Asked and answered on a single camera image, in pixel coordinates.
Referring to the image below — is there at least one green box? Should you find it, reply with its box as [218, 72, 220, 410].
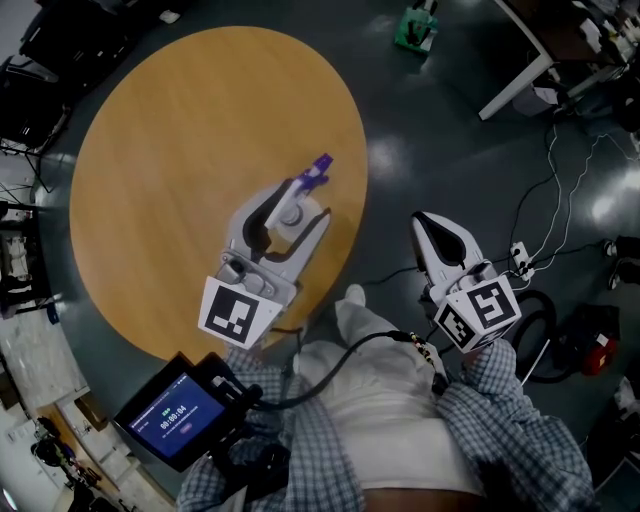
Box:
[393, 0, 441, 54]

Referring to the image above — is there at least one black folding stand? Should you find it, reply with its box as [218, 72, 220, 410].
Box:
[0, 52, 72, 195]

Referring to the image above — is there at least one black equipment case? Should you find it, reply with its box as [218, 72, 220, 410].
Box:
[18, 0, 130, 89]

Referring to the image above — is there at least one person's left forearm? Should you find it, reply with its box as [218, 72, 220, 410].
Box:
[224, 345, 351, 512]

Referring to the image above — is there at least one person's white trouser leg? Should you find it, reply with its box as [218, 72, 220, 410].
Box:
[333, 297, 417, 362]

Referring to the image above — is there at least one red and black device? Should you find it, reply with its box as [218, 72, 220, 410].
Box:
[554, 302, 622, 379]

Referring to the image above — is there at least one black metal rack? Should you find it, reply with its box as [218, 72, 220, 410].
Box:
[0, 197, 64, 322]

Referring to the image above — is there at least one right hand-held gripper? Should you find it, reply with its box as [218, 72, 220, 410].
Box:
[410, 211, 524, 356]

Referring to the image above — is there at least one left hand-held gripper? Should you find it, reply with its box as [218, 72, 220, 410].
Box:
[197, 179, 333, 350]

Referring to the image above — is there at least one dark desk with white legs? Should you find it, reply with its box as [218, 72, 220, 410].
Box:
[477, 0, 640, 122]

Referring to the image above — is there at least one black monitor cable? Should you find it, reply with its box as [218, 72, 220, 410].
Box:
[248, 328, 451, 412]

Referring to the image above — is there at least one black hose loop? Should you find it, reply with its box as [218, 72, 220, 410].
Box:
[508, 288, 571, 386]

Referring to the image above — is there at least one white power strip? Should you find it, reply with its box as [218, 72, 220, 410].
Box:
[508, 240, 540, 282]

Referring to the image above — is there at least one white cable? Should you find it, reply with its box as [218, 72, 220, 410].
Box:
[518, 122, 640, 262]

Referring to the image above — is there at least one black monitor screen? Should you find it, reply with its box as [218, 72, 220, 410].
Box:
[113, 351, 251, 474]

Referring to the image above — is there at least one person's right forearm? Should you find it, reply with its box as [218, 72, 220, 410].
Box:
[438, 338, 597, 512]

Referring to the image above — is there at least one round wooden table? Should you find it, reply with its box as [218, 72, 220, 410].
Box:
[68, 27, 370, 363]

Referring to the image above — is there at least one person's checked shirt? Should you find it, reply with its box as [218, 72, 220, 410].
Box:
[174, 338, 597, 512]

